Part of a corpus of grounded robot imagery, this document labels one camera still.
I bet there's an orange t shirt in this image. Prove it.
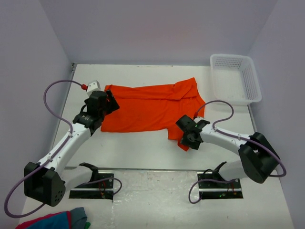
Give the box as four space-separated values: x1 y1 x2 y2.
101 78 205 151

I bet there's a white plastic basket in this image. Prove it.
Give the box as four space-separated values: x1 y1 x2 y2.
210 54 262 105

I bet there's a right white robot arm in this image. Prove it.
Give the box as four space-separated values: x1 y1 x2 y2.
176 115 280 184

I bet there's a grey folded t shirt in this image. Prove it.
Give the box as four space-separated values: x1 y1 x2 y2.
70 207 88 229

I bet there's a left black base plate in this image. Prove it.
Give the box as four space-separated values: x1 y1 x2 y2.
69 172 114 200

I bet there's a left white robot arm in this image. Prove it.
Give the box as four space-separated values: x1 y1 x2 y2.
24 89 120 207

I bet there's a teal folded t shirt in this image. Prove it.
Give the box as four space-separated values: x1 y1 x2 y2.
26 211 72 229

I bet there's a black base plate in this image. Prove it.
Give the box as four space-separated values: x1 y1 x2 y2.
198 179 244 200
69 172 114 200

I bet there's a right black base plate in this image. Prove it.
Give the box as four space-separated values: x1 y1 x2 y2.
198 179 244 200

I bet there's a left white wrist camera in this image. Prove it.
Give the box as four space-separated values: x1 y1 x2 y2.
86 80 101 96

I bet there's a green folded t shirt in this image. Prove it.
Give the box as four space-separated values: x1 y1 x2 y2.
84 222 91 229

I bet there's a pink folded t shirt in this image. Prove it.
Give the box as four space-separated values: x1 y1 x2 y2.
15 210 72 229

